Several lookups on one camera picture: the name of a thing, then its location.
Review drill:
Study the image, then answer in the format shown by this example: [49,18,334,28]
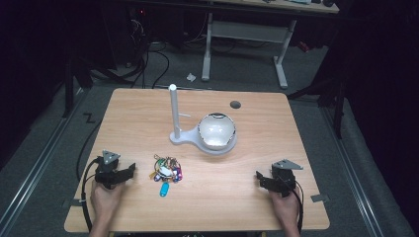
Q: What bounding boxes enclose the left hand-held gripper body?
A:
[94,150,126,191]

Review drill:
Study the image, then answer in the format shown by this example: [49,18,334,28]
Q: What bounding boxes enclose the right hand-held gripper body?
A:
[263,159,304,198]

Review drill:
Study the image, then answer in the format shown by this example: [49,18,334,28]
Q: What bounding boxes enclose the person's left hand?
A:
[90,180,126,228]

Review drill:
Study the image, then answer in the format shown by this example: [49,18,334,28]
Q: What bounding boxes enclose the person's right hand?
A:
[269,187,301,230]

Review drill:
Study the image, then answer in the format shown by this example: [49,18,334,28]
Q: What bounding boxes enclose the bunch of colourful key tags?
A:
[148,154,183,184]

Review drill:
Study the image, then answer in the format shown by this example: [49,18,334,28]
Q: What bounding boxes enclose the white stand with pole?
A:
[167,83,238,156]

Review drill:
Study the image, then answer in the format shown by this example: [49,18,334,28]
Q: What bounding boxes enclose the white shiny bowl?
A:
[197,112,238,152]

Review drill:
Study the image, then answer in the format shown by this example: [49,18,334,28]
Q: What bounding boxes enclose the black metal stand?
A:
[61,48,95,119]
[286,58,350,140]

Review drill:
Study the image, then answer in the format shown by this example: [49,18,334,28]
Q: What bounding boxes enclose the white-legged wooden desk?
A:
[184,0,340,90]

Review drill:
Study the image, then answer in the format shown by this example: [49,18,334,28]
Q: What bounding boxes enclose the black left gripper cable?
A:
[80,157,101,233]

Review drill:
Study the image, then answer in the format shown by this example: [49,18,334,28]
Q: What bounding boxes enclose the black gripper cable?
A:
[284,174,304,235]
[80,157,101,233]

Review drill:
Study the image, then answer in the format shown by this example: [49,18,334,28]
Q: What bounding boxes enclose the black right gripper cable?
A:
[284,174,304,235]

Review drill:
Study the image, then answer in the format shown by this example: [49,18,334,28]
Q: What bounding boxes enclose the metal floor rail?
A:
[320,105,386,237]
[0,86,87,237]

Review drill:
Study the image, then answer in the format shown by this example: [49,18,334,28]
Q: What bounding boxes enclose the black floor cables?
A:
[92,9,209,90]

